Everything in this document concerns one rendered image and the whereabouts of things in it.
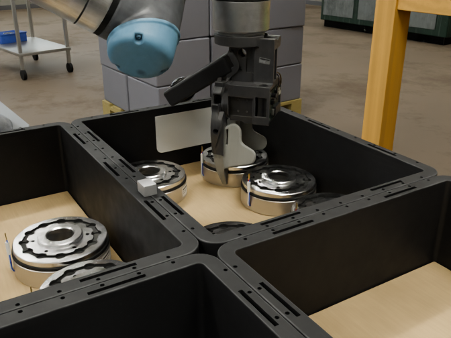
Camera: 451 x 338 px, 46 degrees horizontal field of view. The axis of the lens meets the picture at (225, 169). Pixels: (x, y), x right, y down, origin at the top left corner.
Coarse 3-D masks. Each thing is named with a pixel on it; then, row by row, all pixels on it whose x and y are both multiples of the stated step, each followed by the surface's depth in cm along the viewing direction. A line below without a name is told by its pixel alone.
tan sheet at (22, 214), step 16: (64, 192) 76; (0, 208) 72; (16, 208) 72; (32, 208) 72; (48, 208) 72; (64, 208) 72; (80, 208) 72; (0, 224) 68; (16, 224) 68; (32, 224) 68; (0, 240) 64; (0, 256) 61; (112, 256) 61; (0, 272) 58; (0, 288) 55; (16, 288) 55; (32, 288) 55
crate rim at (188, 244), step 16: (32, 128) 72; (48, 128) 73; (64, 128) 72; (80, 144) 66; (96, 160) 62; (112, 176) 57; (128, 176) 57; (128, 192) 54; (144, 208) 51; (160, 208) 50; (160, 224) 48; (176, 224) 48; (176, 240) 46; (192, 240) 45; (160, 256) 43; (176, 256) 43; (96, 272) 41; (112, 272) 41; (128, 272) 41; (48, 288) 39; (64, 288) 39; (80, 288) 39; (0, 304) 37; (16, 304) 37
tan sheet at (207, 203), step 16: (192, 176) 82; (192, 192) 76; (208, 192) 76; (224, 192) 76; (240, 192) 76; (192, 208) 72; (208, 208) 72; (224, 208) 72; (240, 208) 72; (208, 224) 68
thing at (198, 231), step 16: (128, 112) 79; (144, 112) 80; (288, 112) 79; (80, 128) 72; (320, 128) 73; (96, 144) 66; (352, 144) 68; (368, 144) 66; (112, 160) 61; (400, 160) 62; (144, 176) 57; (416, 176) 57; (432, 176) 57; (160, 192) 54; (368, 192) 54; (176, 208) 51; (304, 208) 50; (320, 208) 50; (192, 224) 48; (256, 224) 48; (272, 224) 48; (208, 240) 45; (224, 240) 45
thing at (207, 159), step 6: (204, 150) 83; (210, 150) 83; (258, 150) 83; (204, 156) 81; (210, 156) 82; (258, 156) 81; (264, 156) 81; (204, 162) 80; (210, 162) 79; (258, 162) 79; (264, 162) 80; (228, 168) 77; (234, 168) 77; (240, 168) 77; (246, 168) 77
